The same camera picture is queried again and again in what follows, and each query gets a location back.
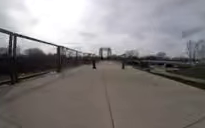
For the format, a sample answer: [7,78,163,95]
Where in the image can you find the steel truss bridge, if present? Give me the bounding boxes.
[98,47,113,61]

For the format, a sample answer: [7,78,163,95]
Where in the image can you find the grey concrete path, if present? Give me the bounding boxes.
[0,60,205,128]

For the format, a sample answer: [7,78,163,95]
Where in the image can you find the row of dark bushes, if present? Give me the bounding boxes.
[0,46,93,77]

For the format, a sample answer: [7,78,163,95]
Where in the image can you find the pale side path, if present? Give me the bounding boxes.
[150,67,205,86]

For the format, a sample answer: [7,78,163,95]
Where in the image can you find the metal mesh railing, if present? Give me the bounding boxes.
[0,24,100,86]

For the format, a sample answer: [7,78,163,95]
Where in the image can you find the bare trees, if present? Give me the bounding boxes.
[185,39,205,63]

